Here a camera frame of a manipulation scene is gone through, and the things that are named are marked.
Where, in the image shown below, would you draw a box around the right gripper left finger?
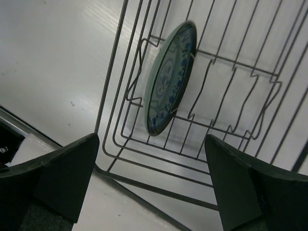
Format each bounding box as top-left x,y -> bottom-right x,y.
0,133 -> 100,231

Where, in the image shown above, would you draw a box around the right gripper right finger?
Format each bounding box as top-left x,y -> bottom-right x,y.
204,134 -> 308,231

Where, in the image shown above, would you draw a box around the green rimmed white plate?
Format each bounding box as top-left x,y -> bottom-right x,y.
143,21 -> 197,136

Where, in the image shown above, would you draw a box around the silver foil covered panel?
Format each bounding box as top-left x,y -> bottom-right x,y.
6,134 -> 57,167

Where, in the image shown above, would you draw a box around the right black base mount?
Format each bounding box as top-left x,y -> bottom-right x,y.
0,122 -> 25,169

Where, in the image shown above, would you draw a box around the metal wire dish rack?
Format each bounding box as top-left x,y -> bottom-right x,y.
95,0 -> 308,210

